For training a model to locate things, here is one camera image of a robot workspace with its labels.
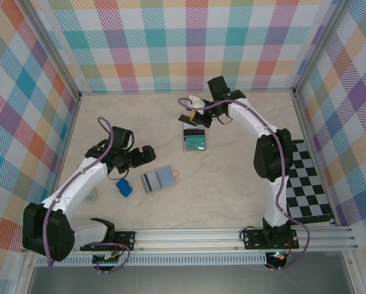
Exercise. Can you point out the beige leather card holder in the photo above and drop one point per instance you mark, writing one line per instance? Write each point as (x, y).
(166, 176)

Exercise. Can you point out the black and grey checkerboard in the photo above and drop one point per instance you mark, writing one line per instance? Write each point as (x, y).
(308, 183)

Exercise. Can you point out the aluminium back rail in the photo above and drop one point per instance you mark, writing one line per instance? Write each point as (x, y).
(186, 92)

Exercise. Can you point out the teal card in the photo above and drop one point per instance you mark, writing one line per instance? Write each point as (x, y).
(195, 144)

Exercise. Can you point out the blue toy block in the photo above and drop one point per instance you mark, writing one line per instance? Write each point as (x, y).
(124, 187)

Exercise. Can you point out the aluminium side rail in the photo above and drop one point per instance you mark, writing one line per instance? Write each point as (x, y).
(304, 122)
(72, 122)

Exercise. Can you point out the small electronics board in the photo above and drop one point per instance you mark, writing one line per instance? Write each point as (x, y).
(279, 256)
(108, 259)

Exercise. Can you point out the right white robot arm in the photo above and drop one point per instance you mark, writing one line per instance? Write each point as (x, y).
(274, 202)

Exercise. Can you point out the aluminium frame post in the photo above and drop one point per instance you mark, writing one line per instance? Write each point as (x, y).
(59, 52)
(317, 46)

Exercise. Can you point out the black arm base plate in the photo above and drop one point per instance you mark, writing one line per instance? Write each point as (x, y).
(253, 239)
(125, 240)

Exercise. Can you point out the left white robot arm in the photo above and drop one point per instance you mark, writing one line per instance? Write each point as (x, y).
(76, 183)

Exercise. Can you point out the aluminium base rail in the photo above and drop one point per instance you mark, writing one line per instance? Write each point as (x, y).
(186, 240)

